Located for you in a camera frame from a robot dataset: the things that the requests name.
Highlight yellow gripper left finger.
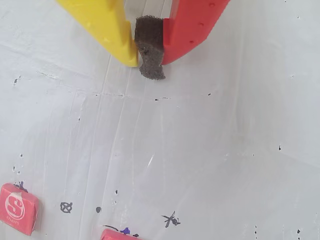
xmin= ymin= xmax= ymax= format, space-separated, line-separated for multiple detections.
xmin=54 ymin=0 xmax=139 ymax=68

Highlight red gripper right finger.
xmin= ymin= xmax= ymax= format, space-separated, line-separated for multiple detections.
xmin=134 ymin=0 xmax=231 ymax=81

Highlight cherry Starburst candy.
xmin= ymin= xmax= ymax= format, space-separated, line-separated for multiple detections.
xmin=0 ymin=182 xmax=40 ymax=237
xmin=99 ymin=228 xmax=141 ymax=240

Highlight white plastic table cover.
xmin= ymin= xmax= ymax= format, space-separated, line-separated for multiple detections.
xmin=0 ymin=0 xmax=320 ymax=240

